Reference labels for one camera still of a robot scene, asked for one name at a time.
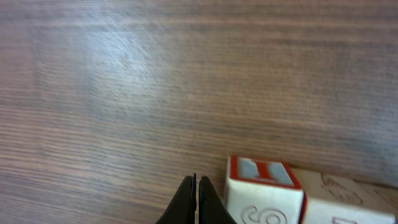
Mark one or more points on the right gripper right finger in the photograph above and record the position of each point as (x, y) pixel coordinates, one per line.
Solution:
(211, 208)

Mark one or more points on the white Y letter block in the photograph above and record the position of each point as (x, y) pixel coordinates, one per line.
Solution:
(332, 199)

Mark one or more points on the red I letter block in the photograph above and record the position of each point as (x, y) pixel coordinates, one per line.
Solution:
(261, 191)

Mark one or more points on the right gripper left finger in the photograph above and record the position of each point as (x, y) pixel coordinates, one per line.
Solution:
(182, 207)

